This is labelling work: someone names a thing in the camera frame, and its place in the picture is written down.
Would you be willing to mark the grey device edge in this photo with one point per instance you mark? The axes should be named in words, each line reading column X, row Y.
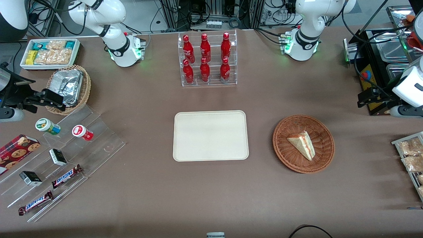
column 215, row 235

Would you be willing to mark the white power strip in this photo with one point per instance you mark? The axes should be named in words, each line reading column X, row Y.
column 213, row 24

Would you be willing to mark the steel food pan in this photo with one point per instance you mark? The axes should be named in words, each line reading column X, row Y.
column 396, row 70
column 393, row 49

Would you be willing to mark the small dark green box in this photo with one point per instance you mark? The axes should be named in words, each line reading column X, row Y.
column 30, row 178
column 57, row 157

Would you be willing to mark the clear acrylic stepped shelf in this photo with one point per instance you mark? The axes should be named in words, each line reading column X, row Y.
column 99, row 145

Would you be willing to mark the yellow snack pack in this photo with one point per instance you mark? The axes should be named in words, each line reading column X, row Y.
column 31, row 58

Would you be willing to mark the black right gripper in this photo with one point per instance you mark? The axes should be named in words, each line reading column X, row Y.
column 14, row 92

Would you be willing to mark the silver box with green light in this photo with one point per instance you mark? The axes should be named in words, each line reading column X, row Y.
column 347, row 53

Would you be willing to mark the small clear cracker bag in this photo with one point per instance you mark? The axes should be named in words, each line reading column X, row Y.
column 56, row 44

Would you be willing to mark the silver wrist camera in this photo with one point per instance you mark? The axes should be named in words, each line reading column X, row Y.
column 4, row 79

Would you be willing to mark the brown Snickers bar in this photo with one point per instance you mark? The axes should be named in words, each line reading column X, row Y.
column 34, row 203
column 66, row 176

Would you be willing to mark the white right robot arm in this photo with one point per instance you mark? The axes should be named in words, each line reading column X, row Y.
column 123, row 49

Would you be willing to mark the large clear cracker bag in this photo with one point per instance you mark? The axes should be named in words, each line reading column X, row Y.
column 54, row 57

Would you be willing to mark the clear acrylic bottle rack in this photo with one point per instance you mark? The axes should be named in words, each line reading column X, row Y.
column 211, row 84

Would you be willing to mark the cream rectangular tray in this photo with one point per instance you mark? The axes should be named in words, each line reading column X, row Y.
column 211, row 135

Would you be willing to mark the white plastic snack bin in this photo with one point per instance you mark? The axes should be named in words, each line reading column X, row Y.
column 49, row 67

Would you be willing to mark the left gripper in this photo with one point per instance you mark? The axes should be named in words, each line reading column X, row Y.
column 385, row 97

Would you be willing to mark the light tan wicker basket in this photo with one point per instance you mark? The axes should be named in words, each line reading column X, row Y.
column 86, row 87

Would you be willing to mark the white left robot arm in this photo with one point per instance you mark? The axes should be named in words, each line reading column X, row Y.
column 302, row 46

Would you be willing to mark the red sausage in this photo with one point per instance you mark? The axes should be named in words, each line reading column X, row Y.
column 417, row 40

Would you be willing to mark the brown round wicker basket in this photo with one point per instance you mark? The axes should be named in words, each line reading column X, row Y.
column 287, row 152

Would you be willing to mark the triangular sandwich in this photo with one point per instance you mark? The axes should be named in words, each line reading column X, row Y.
column 302, row 143

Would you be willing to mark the red lidded snack cup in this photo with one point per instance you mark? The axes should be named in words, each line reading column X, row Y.
column 81, row 131

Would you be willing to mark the red chocolate cookie box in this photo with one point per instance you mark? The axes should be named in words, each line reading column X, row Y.
column 16, row 153

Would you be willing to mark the teal snack pack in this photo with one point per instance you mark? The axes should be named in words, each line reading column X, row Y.
column 70, row 44
column 38, row 45

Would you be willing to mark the green lidded snack cup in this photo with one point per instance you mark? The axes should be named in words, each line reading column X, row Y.
column 46, row 125

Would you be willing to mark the clear bag of nuts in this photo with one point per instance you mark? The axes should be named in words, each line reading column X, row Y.
column 420, row 179
column 413, row 163
column 421, row 191
column 411, row 147

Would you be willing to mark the stacked foil containers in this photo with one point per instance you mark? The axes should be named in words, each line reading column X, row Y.
column 67, row 86

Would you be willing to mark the black food display case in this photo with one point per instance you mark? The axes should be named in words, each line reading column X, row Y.
column 370, row 49

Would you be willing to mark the red cola bottle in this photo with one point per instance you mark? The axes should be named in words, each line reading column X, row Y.
column 225, row 71
column 187, row 48
column 188, row 73
column 205, row 72
column 205, row 46
column 225, row 44

